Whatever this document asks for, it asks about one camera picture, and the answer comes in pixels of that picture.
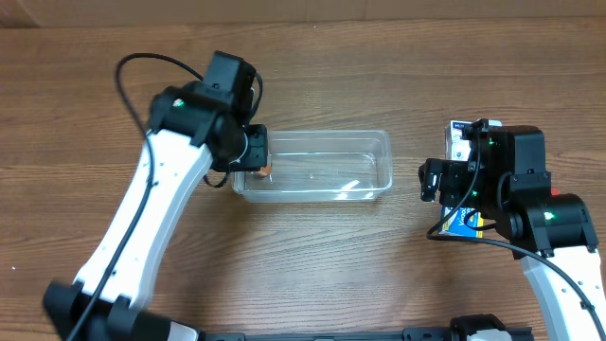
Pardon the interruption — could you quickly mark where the clear plastic container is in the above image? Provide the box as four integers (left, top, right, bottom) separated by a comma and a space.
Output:
232, 130, 393, 204

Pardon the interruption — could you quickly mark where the white Hansaplast plaster box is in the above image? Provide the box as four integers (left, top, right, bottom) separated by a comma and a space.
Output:
443, 119, 503, 162

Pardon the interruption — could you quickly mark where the orange bottle white cap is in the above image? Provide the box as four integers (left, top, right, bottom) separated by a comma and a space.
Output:
256, 164, 272, 178

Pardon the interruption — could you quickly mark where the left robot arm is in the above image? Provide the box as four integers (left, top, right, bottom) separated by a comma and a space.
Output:
43, 75, 268, 340

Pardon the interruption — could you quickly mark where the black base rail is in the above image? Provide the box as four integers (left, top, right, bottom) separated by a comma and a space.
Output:
187, 314, 535, 341

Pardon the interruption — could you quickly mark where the blue Vicks VapoDrops box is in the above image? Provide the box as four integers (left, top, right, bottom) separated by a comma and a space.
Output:
438, 207, 484, 238

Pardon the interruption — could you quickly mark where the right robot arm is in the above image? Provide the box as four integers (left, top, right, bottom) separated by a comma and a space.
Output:
419, 156, 605, 340

